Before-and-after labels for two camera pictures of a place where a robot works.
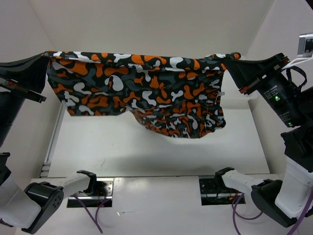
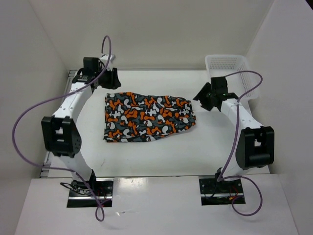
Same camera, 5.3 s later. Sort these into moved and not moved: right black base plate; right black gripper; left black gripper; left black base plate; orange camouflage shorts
Moved: right black gripper; left black gripper; orange camouflage shorts
Not moved: left black base plate; right black base plate
